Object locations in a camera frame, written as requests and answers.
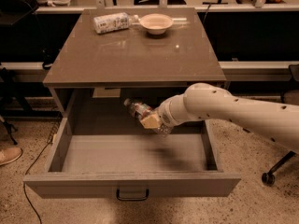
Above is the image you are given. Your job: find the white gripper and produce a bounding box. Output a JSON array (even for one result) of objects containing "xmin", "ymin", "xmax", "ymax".
[{"xmin": 140, "ymin": 97, "xmax": 179, "ymax": 129}]

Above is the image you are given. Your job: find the clear plastic water bottle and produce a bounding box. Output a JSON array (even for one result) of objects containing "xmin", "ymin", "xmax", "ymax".
[{"xmin": 123, "ymin": 98, "xmax": 172, "ymax": 136}]

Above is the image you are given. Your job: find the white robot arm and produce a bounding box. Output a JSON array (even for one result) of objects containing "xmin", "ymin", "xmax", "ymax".
[{"xmin": 141, "ymin": 83, "xmax": 299, "ymax": 153}]

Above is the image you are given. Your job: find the open grey top drawer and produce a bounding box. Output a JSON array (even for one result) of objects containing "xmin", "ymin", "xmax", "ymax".
[{"xmin": 23, "ymin": 87, "xmax": 242, "ymax": 200}]

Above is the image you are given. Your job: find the grey drawer cabinet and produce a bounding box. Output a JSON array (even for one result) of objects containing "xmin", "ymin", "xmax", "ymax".
[{"xmin": 44, "ymin": 7, "xmax": 225, "ymax": 111}]

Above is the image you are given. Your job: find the white bowl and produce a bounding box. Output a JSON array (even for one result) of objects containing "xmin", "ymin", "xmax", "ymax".
[{"xmin": 139, "ymin": 14, "xmax": 174, "ymax": 35}]

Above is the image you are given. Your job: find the black office chair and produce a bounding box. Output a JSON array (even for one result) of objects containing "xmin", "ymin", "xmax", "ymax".
[{"xmin": 261, "ymin": 63, "xmax": 299, "ymax": 187}]

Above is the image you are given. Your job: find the tan shoe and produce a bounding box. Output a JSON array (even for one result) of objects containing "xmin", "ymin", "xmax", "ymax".
[{"xmin": 0, "ymin": 147, "xmax": 22, "ymax": 166}]

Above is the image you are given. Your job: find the black chair at left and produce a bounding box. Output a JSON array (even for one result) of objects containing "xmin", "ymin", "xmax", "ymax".
[{"xmin": 0, "ymin": 0, "xmax": 40, "ymax": 146}]

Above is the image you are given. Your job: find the black drawer handle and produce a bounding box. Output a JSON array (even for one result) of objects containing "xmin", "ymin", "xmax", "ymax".
[{"xmin": 116, "ymin": 189, "xmax": 150, "ymax": 202}]

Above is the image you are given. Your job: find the black floor cable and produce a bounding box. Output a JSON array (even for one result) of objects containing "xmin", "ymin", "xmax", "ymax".
[{"xmin": 23, "ymin": 112, "xmax": 62, "ymax": 224}]

